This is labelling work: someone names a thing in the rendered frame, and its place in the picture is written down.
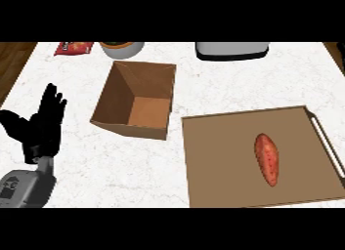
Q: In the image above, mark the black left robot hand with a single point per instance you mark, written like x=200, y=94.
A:
x=44, y=130

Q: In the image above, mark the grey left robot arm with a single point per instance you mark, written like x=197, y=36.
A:
x=23, y=187

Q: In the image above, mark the brown cardboard box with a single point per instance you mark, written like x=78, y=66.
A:
x=137, y=101

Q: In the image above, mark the brown wooden tray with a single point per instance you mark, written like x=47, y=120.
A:
x=262, y=159

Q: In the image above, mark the orange sweet potato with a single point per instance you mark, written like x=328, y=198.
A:
x=268, y=159

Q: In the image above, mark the red snack packet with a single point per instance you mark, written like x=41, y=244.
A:
x=74, y=48

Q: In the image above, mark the grey plant pot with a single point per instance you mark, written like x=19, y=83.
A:
x=123, y=49

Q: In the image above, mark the grey and black appliance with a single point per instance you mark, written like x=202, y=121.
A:
x=232, y=50

